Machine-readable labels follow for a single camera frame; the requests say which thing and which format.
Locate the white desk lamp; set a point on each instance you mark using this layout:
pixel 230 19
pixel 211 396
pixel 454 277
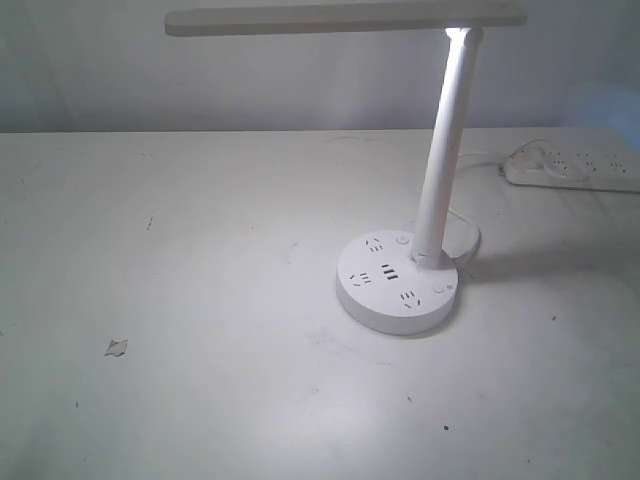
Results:
pixel 394 282

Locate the white power strip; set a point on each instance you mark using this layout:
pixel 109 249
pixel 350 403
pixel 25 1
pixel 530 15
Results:
pixel 546 166

